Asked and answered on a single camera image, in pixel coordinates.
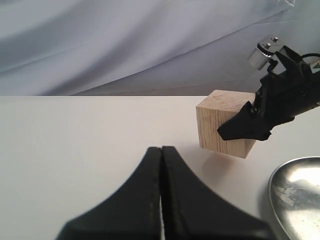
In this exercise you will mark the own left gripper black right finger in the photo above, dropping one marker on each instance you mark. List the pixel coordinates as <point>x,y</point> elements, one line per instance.
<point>192,211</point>

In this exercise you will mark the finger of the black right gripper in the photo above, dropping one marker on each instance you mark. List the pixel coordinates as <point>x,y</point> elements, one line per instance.
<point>246,124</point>

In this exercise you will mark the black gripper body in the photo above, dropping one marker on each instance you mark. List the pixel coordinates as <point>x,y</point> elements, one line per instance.
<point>290,87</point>

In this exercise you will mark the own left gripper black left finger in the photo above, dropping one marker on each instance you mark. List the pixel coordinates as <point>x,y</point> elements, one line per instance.
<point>130,213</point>

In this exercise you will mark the round stainless steel plate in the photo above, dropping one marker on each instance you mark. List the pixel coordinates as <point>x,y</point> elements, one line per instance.
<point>294,197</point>

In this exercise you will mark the grey backdrop cloth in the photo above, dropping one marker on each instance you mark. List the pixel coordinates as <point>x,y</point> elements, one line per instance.
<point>144,47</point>

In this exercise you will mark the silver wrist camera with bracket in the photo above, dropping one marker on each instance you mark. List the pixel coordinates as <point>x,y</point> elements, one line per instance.
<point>264,50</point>

